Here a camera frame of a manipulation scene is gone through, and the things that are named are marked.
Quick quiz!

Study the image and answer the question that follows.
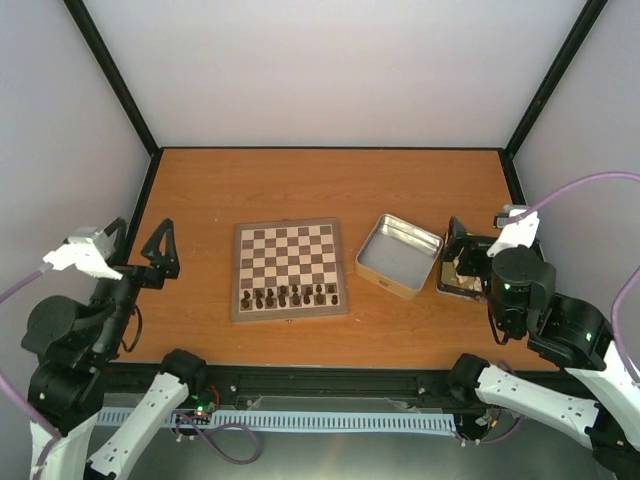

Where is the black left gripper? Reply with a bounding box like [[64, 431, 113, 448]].
[[94, 214, 184, 353]]

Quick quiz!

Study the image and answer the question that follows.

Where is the silver tin tray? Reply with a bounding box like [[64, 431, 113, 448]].
[[354, 214, 444, 300]]

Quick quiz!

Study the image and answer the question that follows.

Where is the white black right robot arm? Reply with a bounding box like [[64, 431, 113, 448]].
[[441, 218, 639, 479]]

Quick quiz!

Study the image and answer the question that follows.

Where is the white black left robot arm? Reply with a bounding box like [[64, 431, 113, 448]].
[[21, 218, 208, 479]]

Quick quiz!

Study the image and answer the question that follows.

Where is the white chess pieces pile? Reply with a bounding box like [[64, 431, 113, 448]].
[[441, 258, 483, 297]]

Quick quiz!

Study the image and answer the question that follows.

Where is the small electronics board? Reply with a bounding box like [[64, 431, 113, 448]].
[[193, 387, 220, 417]]

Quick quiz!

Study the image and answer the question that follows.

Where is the gold tin tray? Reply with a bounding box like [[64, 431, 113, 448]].
[[436, 223, 493, 303]]

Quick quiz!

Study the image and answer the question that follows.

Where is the wooden chessboard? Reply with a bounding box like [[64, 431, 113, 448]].
[[231, 217, 349, 323]]

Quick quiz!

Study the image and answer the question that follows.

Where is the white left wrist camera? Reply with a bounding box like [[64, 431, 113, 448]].
[[43, 227, 123, 281]]

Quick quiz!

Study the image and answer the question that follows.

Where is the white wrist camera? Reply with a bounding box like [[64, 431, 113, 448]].
[[487, 204, 540, 258], [43, 227, 123, 281]]

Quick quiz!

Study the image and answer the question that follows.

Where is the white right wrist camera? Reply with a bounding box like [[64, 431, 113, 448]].
[[487, 204, 540, 258]]

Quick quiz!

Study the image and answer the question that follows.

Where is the black aluminium frame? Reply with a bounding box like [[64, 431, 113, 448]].
[[29, 0, 631, 480]]

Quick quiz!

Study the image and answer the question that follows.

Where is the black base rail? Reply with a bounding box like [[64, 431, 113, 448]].
[[103, 363, 595, 413]]

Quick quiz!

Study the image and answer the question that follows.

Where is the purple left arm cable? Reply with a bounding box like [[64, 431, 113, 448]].
[[0, 267, 64, 471]]

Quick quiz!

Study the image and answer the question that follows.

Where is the light blue cable duct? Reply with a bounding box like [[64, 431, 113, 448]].
[[94, 409, 459, 436]]

